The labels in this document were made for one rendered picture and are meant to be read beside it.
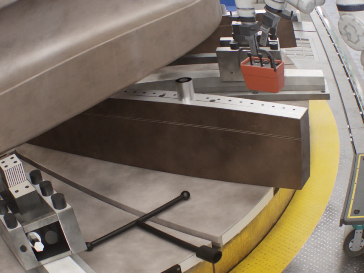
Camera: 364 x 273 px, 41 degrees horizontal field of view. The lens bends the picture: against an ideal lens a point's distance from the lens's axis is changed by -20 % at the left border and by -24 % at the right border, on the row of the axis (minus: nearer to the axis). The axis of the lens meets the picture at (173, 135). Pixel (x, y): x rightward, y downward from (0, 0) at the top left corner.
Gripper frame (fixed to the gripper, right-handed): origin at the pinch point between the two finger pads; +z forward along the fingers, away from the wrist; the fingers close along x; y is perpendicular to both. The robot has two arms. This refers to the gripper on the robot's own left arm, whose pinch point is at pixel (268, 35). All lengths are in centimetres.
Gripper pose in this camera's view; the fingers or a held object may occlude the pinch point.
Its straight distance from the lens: 227.1
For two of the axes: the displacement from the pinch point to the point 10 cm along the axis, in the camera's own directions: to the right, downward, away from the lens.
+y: -8.5, -4.4, 2.9
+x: -5.0, 5.2, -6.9
